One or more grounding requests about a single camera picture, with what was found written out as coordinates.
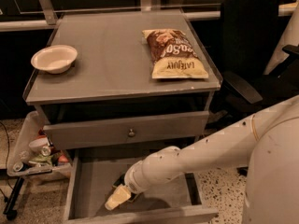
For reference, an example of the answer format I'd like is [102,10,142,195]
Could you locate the brown yellow chip bag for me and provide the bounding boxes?
[142,29,208,79]

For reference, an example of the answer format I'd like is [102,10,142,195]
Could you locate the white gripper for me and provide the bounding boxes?
[105,161,150,211]

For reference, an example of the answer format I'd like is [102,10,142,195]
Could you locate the white cup in bin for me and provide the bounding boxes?
[29,137,49,153]

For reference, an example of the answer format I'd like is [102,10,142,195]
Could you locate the green yellow sponge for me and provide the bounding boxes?
[112,174,138,203]

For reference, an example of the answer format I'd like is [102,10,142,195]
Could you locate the black stand leg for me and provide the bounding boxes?
[3,177,24,220]

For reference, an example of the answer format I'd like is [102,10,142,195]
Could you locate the black office chair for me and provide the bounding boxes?
[205,0,299,177]

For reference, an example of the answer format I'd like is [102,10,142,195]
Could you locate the metal railing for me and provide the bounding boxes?
[0,0,299,34]

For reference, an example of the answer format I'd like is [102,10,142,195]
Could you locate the open grey middle drawer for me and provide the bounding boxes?
[64,141,218,224]

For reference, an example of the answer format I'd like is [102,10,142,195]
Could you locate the grey top drawer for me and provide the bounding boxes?
[44,111,208,149]

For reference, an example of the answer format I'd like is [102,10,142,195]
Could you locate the grey drawer cabinet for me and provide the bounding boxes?
[22,10,224,224]

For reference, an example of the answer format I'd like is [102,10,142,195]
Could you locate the round metal drawer knob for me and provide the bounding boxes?
[128,129,135,137]

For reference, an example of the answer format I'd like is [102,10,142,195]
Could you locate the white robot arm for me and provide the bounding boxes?
[105,95,299,224]

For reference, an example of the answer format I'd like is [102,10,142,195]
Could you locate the white paper bowl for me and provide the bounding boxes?
[31,45,78,74]

